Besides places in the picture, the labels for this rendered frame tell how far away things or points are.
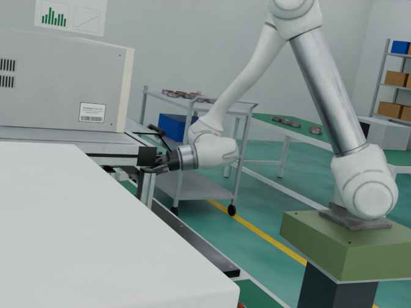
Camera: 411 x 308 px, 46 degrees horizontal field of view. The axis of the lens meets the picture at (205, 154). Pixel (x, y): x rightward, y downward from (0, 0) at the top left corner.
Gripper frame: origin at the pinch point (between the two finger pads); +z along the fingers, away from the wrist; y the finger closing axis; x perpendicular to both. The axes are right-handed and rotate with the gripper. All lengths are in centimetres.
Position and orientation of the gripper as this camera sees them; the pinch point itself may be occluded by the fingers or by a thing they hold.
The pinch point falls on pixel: (120, 168)
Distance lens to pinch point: 168.2
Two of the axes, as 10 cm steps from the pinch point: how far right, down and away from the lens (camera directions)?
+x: -0.8, -9.2, -3.7
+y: -2.2, -3.5, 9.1
